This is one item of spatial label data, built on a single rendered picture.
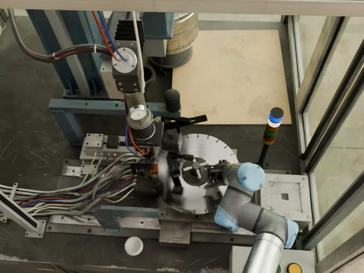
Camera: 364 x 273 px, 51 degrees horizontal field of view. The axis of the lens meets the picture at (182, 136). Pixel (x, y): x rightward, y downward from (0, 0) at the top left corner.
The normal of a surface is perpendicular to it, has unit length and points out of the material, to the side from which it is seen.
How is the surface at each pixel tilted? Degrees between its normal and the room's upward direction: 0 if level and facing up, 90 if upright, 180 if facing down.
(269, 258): 23
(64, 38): 90
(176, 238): 0
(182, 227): 0
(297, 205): 0
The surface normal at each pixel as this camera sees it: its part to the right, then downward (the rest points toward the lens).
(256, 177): 0.27, -0.06
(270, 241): 0.03, -0.75
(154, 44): -0.07, 0.86
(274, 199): -0.04, -0.50
